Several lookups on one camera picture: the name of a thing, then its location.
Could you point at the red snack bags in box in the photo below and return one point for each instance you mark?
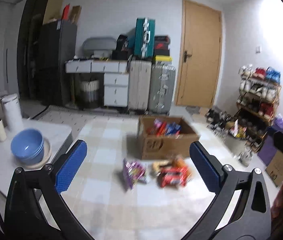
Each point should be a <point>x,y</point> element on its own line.
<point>164,128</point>

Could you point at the brown SF cardboard box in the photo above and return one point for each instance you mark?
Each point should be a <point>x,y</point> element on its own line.
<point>154,147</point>

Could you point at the beige plate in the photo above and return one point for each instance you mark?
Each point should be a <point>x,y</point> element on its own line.
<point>45,154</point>

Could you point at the silver suitcase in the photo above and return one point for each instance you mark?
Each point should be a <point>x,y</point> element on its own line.
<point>161,88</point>

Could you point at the teal suitcase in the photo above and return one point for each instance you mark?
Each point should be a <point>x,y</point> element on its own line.
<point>144,38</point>

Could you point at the white trash bin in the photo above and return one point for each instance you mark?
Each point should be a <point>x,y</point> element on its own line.
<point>236,140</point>

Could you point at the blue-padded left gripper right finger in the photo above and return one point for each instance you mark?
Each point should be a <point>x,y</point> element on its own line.
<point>251,218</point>

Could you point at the oval grey mirror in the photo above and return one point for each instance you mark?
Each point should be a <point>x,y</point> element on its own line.
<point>93,44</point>

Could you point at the blue bowl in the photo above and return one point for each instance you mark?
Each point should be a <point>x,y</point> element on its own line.
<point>26,143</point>

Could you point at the white side table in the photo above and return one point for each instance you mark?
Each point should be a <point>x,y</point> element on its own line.
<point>59,136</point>

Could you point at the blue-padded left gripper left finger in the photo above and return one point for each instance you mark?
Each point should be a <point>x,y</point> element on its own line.
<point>35,208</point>

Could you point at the purple snack bag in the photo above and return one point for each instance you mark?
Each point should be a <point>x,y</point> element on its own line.
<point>133,172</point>

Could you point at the red snack bag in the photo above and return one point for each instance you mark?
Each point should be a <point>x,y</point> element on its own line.
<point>173,176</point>

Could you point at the yellow cracker pack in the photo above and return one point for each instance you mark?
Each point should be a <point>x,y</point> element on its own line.
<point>158,165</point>

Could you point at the beige suitcase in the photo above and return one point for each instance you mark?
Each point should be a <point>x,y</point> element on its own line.
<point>139,85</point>

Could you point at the stacked shoe boxes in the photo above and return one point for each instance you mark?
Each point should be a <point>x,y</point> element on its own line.
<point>162,50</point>

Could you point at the black bag on desk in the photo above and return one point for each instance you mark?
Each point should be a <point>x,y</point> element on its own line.
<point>121,52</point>

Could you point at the black refrigerator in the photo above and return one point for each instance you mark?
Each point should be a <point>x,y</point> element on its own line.
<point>56,46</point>

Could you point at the orange snack bag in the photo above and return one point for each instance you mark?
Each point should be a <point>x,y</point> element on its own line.
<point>179,162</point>

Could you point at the white drawer desk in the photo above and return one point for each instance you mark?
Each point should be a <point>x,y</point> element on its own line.
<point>110,77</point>

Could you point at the wooden door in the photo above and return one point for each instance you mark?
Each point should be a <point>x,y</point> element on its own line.
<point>200,55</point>

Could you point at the woven laundry basket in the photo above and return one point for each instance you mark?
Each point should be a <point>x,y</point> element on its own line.
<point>89,93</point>

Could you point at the small cardboard box on floor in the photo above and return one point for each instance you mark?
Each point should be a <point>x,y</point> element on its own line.
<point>275,169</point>

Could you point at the wooden shoe rack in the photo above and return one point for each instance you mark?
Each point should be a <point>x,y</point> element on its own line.
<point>258,99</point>

